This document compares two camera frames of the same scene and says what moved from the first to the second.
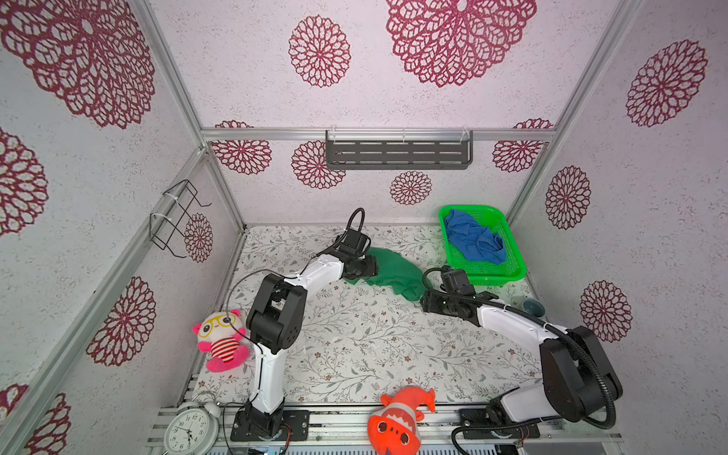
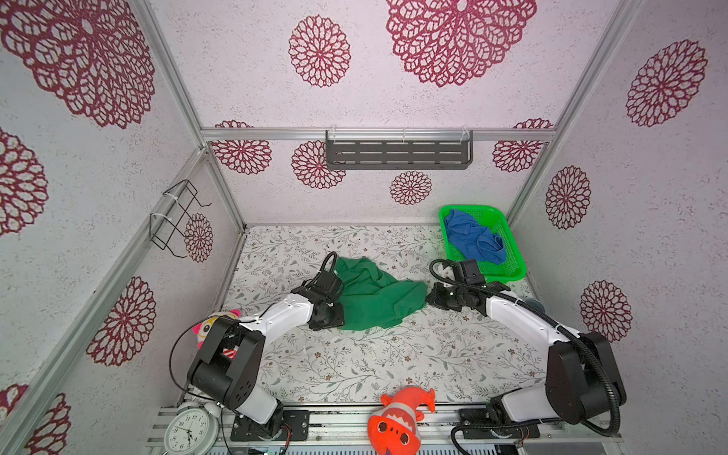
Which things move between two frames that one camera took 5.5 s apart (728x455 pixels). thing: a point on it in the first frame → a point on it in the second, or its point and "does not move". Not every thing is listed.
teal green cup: (535, 307) does not move
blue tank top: (475, 241) does not move
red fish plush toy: (393, 429) does not move
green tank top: (393, 273) → (373, 298)
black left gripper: (371, 267) → (339, 318)
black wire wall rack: (167, 228) does not move
